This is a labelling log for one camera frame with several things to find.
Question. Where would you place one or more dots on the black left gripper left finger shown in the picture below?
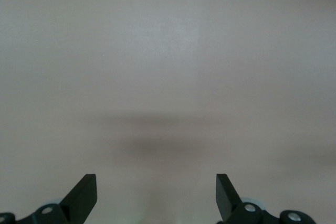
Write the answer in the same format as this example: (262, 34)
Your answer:
(78, 203)

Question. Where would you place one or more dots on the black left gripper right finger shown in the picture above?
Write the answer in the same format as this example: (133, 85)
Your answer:
(227, 200)

